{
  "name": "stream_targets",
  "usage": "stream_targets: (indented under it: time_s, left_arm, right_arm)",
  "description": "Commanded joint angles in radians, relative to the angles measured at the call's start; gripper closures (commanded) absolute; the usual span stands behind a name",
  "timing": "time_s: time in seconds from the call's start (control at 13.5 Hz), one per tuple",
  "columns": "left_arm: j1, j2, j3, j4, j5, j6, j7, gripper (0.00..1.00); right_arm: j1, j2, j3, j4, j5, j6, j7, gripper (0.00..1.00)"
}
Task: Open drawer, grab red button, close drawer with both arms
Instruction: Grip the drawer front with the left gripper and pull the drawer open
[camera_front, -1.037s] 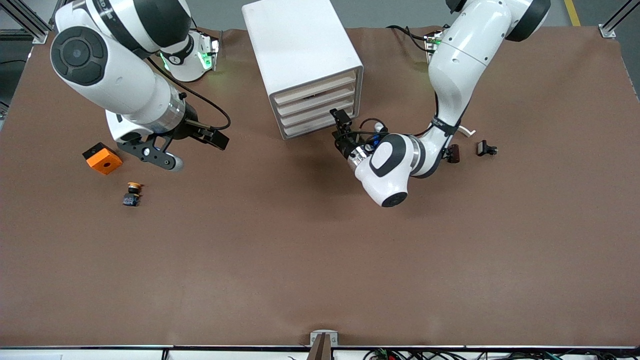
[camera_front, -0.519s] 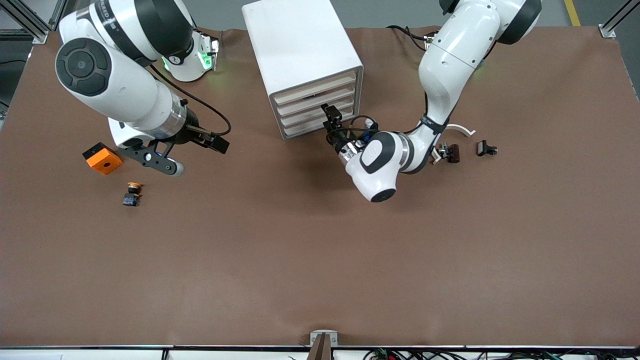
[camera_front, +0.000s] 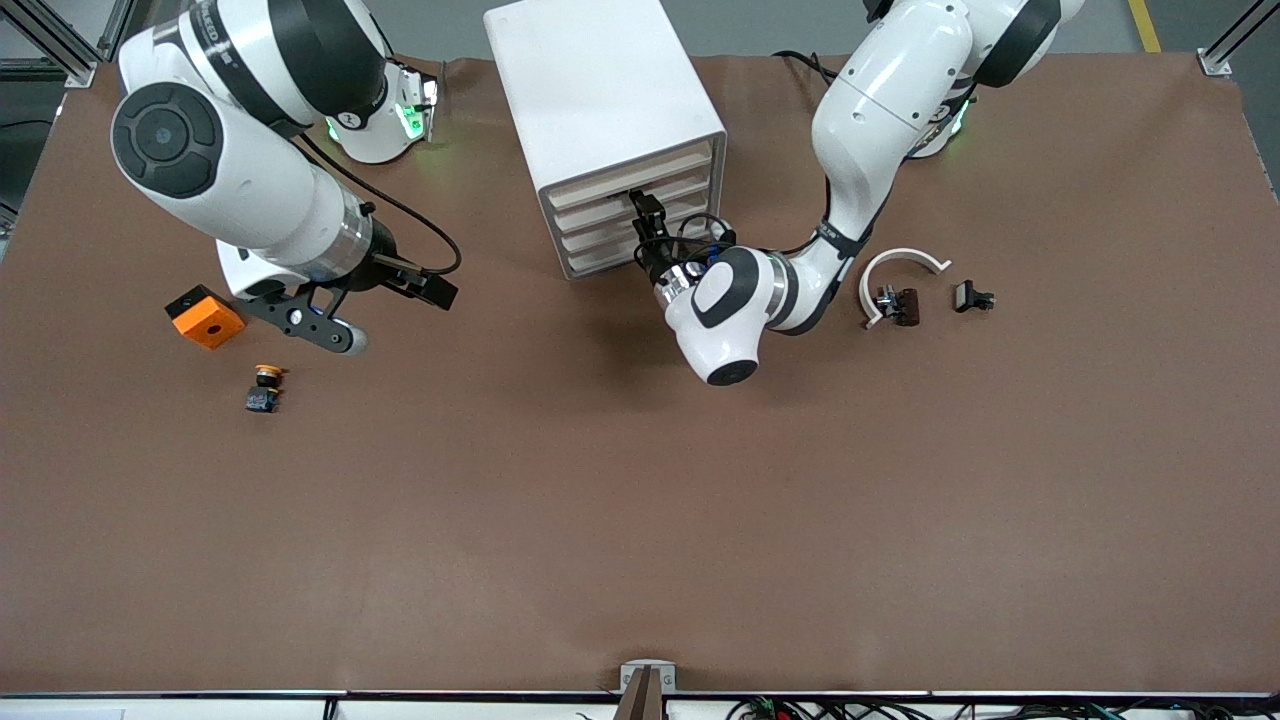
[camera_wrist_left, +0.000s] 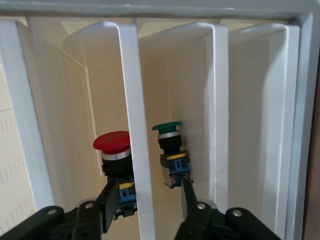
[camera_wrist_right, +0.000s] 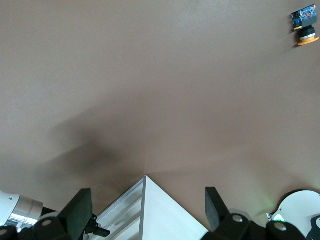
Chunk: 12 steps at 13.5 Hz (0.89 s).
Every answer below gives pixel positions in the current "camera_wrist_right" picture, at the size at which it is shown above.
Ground yellow push button switch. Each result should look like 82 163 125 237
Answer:
290 4 320 47

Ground brown table cover mat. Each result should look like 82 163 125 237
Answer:
0 0 320 240

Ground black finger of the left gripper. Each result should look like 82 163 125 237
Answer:
83 213 111 238

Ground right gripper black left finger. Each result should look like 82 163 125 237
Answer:
0 188 94 240

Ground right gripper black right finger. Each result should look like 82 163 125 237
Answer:
204 186 310 240

